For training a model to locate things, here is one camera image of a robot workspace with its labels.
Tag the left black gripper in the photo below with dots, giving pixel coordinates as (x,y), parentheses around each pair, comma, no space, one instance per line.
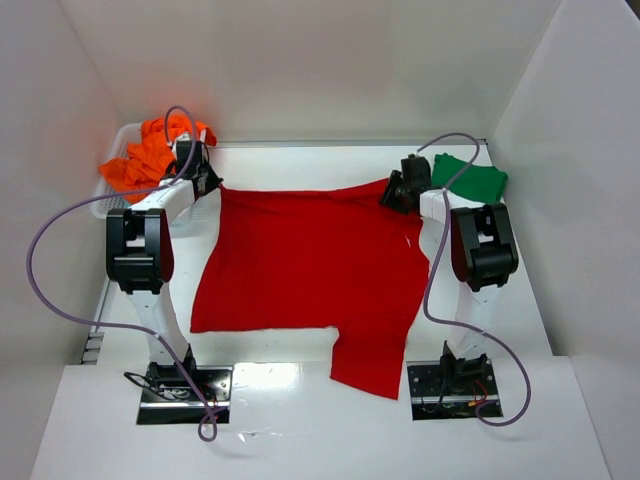
(206,178)

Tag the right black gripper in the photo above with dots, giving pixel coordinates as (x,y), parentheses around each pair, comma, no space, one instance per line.
(395,189)

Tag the red t shirt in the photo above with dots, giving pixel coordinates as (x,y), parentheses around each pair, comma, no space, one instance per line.
(319,259)

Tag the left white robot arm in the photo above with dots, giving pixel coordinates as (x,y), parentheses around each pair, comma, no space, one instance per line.
(140,259)

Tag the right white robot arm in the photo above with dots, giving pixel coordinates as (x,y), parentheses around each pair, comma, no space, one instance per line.
(482,247)

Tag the orange t shirt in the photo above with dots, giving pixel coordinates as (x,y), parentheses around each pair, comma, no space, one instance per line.
(161,153)

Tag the folded green t shirt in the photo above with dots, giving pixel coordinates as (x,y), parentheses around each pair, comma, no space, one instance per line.
(483,184)

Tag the white plastic basket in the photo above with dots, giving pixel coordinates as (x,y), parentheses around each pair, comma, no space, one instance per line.
(129,134)

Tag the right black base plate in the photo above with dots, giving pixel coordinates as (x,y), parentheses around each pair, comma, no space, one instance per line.
(434,398)

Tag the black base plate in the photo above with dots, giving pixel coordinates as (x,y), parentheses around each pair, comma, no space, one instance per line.
(210,395)
(434,398)

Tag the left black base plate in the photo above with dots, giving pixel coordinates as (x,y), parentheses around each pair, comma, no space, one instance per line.
(210,395)

